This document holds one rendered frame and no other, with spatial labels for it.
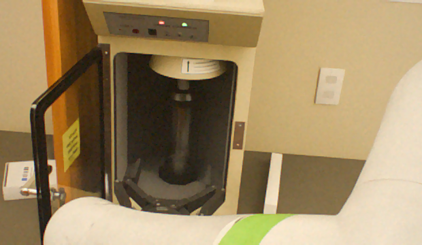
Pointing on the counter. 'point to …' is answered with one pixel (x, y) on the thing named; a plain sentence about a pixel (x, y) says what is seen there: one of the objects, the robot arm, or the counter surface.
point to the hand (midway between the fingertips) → (173, 171)
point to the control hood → (221, 20)
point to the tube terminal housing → (242, 88)
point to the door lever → (28, 187)
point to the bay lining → (133, 139)
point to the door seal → (44, 126)
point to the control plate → (125, 21)
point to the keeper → (239, 135)
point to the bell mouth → (187, 67)
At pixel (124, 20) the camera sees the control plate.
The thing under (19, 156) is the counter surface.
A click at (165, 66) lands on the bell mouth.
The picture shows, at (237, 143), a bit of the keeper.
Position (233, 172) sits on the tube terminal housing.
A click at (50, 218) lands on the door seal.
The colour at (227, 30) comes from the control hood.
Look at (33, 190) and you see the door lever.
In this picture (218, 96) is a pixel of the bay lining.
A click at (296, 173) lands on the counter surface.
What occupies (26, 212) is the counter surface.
